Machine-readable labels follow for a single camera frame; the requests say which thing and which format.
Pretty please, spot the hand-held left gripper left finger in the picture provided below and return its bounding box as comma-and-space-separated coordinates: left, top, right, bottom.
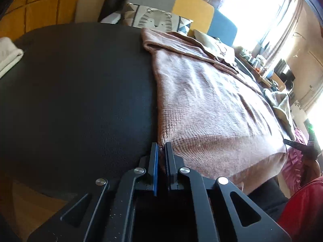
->
26, 142, 160, 242

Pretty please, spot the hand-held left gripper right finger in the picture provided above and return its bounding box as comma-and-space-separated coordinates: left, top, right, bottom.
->
165, 142, 292, 242

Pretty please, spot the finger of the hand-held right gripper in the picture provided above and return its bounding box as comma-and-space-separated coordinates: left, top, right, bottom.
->
283, 139, 307, 153

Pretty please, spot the pink knit sweater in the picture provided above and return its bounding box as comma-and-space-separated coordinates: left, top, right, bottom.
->
141, 28, 288, 194

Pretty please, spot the person's right forearm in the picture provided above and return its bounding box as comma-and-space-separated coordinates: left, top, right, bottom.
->
278, 176, 323, 242

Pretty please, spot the person's right hand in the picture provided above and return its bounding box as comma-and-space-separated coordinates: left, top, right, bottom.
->
304, 156, 321, 190

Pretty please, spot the magenta floral cloth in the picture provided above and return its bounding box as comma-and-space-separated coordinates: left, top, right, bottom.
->
283, 128, 312, 190

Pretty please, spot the white knit sweater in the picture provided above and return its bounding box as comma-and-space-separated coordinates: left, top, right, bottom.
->
264, 88, 296, 140

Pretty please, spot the black flat monitor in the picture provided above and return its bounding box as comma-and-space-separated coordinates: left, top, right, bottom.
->
274, 59, 296, 83

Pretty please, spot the wooden side table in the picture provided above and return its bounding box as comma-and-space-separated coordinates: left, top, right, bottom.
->
236, 55, 272, 89

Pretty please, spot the group of jars and bottles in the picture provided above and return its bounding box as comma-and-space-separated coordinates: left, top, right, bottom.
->
240, 45, 268, 74

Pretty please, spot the deer print pillow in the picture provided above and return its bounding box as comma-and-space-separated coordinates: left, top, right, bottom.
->
193, 29, 236, 65

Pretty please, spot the bright window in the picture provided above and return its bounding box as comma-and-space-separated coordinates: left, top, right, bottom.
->
219, 0, 288, 51

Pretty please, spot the tiger print pillow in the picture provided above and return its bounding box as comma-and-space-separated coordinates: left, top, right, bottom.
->
101, 2, 194, 35

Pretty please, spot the grey yellow blue sofa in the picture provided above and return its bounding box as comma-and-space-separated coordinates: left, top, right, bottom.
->
100, 0, 239, 46

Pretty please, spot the folded white cloth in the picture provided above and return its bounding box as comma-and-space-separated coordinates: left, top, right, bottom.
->
0, 37, 24, 78

